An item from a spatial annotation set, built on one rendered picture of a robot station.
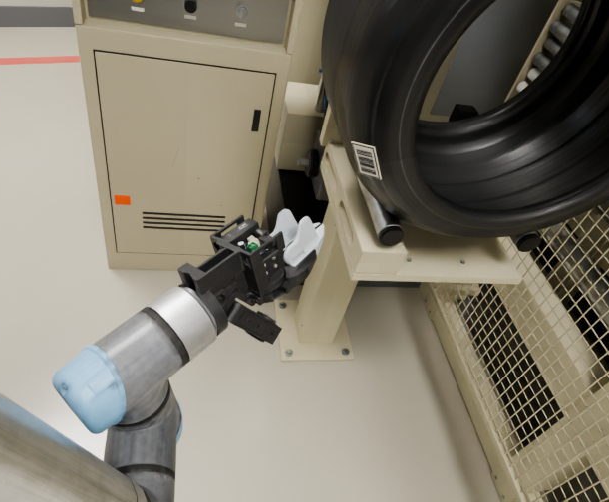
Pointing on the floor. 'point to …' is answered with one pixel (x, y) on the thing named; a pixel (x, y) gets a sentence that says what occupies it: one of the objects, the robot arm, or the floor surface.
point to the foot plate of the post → (298, 352)
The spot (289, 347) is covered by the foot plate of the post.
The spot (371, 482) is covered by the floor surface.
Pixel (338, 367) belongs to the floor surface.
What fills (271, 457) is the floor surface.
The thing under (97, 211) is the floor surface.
